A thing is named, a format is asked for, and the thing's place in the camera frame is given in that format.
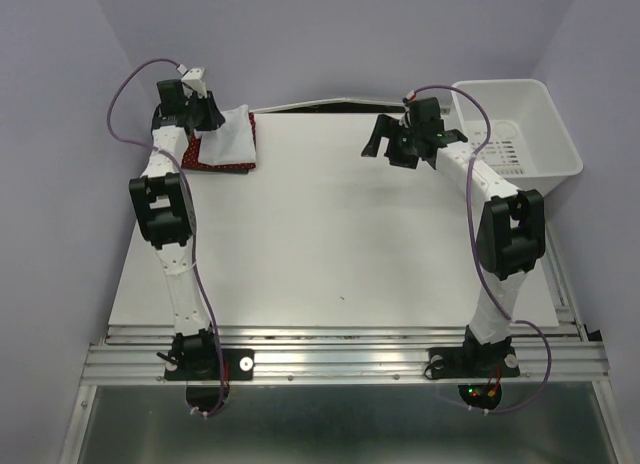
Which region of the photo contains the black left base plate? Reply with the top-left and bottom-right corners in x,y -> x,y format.
157,348 -> 255,382

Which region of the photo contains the white garment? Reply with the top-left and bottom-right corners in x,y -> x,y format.
197,105 -> 257,166

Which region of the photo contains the aluminium rail frame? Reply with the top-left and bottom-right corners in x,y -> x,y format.
81,324 -> 610,386

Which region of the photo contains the white plastic bin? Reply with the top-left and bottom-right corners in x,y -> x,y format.
454,79 -> 583,195

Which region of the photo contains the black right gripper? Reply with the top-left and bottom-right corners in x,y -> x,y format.
359,114 -> 421,168

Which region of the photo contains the red dotted skirt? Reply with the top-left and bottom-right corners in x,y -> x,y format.
182,111 -> 256,166

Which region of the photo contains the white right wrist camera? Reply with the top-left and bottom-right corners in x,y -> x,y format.
400,91 -> 420,129

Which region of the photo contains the dark grey dotted skirt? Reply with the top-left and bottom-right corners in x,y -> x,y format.
182,164 -> 256,175

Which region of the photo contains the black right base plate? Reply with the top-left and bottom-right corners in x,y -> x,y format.
423,347 -> 520,381

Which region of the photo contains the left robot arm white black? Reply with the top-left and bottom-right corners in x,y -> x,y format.
129,71 -> 225,381

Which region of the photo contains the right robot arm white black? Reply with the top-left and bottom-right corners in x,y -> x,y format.
361,98 -> 546,380

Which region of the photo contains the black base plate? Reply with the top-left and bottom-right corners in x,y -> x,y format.
423,347 -> 520,381
157,348 -> 255,382

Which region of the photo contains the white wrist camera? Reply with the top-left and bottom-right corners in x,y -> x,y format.
181,67 -> 207,98
400,91 -> 420,129

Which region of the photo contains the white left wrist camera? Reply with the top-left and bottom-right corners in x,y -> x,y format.
181,67 -> 207,98

